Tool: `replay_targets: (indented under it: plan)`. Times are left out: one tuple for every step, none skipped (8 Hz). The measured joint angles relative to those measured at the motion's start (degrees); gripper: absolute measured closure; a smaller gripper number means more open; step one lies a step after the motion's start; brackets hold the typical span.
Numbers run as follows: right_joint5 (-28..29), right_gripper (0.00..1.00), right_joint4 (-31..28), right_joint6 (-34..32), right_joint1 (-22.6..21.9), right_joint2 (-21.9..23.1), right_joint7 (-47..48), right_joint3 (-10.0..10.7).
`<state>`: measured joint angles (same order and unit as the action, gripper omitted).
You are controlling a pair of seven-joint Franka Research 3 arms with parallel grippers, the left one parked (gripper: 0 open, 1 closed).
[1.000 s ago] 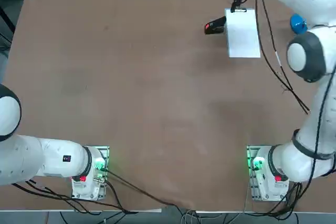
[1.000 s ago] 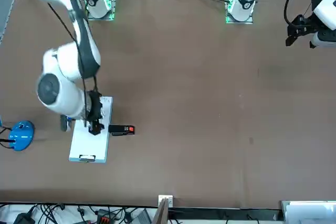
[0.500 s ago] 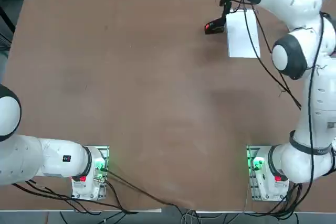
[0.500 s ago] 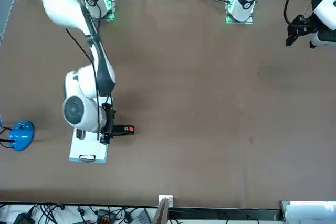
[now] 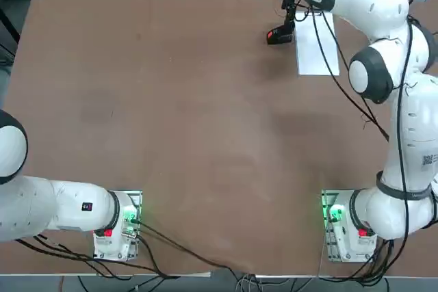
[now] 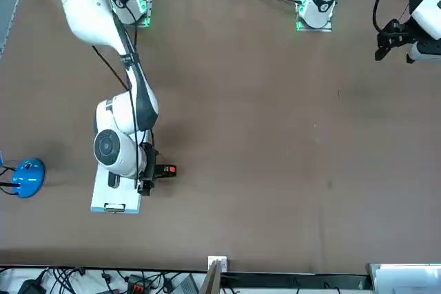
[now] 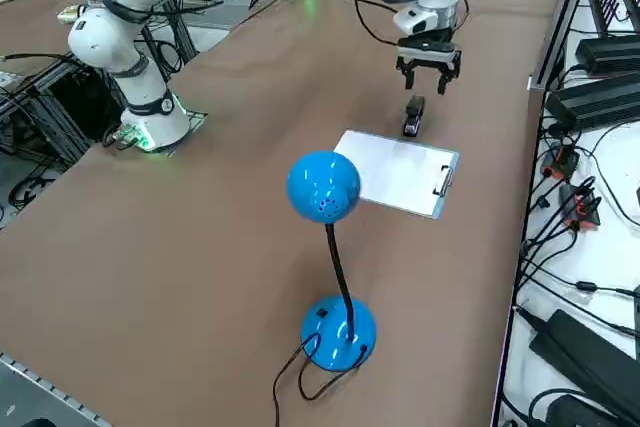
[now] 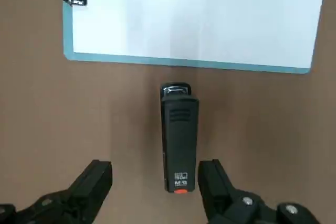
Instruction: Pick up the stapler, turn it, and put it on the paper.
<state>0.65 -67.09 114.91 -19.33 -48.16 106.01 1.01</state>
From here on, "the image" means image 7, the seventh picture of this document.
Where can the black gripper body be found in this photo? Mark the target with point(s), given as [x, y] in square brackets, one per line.
[430, 49]

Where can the black stapler with red label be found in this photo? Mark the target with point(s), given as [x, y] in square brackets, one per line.
[412, 122]

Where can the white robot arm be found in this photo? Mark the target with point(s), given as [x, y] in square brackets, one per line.
[145, 77]

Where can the white paper sheet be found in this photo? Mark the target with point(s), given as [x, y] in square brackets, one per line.
[390, 167]

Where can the blue desk lamp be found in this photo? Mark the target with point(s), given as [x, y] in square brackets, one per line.
[322, 182]

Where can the light blue clipboard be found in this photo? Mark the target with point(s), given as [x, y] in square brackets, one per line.
[440, 212]

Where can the black and orange power strip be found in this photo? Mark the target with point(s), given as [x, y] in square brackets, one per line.
[580, 207]
[560, 163]

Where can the black finned power supply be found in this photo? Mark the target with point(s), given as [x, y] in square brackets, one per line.
[607, 52]
[590, 102]

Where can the large black power adapter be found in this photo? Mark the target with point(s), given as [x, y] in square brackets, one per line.
[585, 362]

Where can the aluminium camera post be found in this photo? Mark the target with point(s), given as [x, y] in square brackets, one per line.
[562, 12]

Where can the aluminium frame rack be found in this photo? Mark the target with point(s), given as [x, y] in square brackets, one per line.
[55, 102]

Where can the metal table edge rail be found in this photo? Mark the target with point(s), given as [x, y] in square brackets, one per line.
[45, 387]

